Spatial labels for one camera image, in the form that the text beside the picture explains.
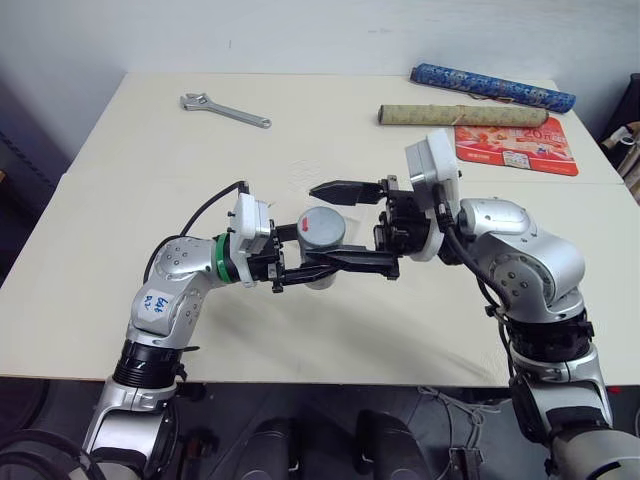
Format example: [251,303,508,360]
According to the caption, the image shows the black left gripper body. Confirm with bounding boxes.
[247,223,287,295]

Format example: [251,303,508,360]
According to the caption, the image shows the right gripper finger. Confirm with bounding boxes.
[301,246,402,281]
[309,178,387,208]

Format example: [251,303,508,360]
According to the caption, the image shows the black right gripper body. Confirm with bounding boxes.
[373,174,432,260]

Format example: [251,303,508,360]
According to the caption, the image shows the clear plastic jar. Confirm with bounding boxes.
[299,244,337,292]

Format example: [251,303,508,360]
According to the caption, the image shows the grey round jar lid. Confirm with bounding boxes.
[295,205,348,250]

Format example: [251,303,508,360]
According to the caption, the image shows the tan patterned paper roll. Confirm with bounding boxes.
[376,103,550,129]

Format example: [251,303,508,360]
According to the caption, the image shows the red printed packet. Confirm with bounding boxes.
[453,117,580,177]

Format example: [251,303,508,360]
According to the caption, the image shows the silver adjustable wrench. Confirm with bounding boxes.
[179,92,273,131]

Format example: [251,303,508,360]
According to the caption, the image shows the blue patterned paper roll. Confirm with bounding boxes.
[409,62,577,115]

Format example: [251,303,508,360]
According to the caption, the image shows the dark rounded shape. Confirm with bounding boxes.
[247,417,297,480]

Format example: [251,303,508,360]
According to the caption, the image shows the black chair back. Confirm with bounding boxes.
[607,73,640,144]

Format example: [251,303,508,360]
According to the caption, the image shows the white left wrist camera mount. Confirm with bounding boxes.
[227,192,275,290]

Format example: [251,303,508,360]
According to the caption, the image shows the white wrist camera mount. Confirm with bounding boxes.
[404,128,462,262]
[227,192,275,290]

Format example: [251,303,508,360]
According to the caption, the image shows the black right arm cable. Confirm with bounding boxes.
[434,187,516,381]

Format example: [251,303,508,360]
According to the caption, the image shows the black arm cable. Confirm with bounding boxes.
[434,187,516,381]
[177,180,251,239]

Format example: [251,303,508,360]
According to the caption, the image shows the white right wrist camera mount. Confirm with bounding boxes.
[404,128,462,262]

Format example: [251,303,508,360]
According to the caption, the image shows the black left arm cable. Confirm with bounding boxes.
[177,180,251,239]

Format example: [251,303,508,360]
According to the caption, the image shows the white cord under table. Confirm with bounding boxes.
[418,384,512,419]

